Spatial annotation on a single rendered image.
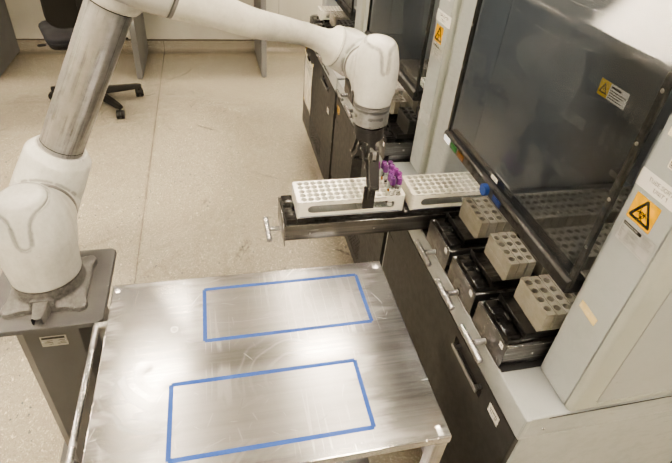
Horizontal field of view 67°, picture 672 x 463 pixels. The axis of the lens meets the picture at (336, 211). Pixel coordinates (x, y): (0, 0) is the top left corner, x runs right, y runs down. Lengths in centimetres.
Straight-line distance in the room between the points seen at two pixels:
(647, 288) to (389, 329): 47
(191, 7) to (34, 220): 55
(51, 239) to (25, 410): 97
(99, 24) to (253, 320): 69
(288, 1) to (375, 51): 365
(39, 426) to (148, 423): 111
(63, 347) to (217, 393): 56
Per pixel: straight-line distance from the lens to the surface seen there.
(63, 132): 133
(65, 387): 157
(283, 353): 102
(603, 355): 106
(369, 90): 119
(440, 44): 156
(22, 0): 496
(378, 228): 140
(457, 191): 144
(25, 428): 207
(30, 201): 123
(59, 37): 361
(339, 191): 136
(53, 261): 127
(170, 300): 114
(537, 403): 118
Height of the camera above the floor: 163
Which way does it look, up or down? 37 degrees down
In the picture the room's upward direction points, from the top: 5 degrees clockwise
